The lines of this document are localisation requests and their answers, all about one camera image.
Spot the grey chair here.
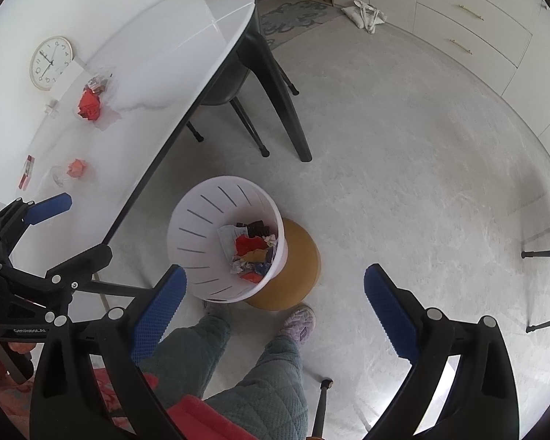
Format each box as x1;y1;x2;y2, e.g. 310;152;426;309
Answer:
520;222;550;335
172;0;301;157

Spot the purple slipper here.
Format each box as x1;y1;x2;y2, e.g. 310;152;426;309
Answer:
279;305;316;344

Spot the grey patterned rug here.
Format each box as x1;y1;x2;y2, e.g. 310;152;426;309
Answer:
259;0;344;51

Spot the clear snack packet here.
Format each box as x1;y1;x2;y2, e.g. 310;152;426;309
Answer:
83;68;117;97

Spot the white card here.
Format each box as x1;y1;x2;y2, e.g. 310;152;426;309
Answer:
50;58;85;97

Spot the white tote bag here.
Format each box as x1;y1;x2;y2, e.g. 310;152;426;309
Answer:
341;0;389;35

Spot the person's leg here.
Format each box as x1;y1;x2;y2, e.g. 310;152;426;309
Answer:
202;334;310;440
137;314;232;411

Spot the white round wall clock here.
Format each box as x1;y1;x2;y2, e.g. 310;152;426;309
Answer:
29;36;74;91

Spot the beige drawer cabinet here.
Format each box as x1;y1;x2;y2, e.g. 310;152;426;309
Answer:
367;0;550;138

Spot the brown round stool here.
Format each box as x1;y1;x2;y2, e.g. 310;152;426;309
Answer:
245;217;322;312

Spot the black table leg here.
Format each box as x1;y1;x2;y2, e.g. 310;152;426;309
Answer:
241;30;313;162

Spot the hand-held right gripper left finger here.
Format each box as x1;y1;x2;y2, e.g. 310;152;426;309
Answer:
29;264;188;440

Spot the person's left forearm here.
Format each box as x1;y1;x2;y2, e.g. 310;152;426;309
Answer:
0;378;35;432

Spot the black pole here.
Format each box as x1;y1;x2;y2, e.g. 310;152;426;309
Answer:
309;377;334;440

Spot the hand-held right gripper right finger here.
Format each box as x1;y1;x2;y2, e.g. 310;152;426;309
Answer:
363;263;520;440

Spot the white slotted waste bin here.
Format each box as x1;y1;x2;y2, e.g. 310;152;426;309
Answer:
166;175;289;304

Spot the red white cigarette box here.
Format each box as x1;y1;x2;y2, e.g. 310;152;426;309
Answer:
18;155;36;191

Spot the person's left leg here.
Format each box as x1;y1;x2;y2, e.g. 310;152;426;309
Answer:
137;314;232;411

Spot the grey slipper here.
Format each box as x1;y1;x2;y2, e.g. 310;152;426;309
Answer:
203;301;232;326

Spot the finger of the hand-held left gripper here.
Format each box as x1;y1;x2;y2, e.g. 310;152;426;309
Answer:
0;192;73;241
46;244;113;292

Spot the person's right leg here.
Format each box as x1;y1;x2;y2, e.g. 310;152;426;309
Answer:
202;334;310;440

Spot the red paper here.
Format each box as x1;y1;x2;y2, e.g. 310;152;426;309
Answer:
76;88;104;122

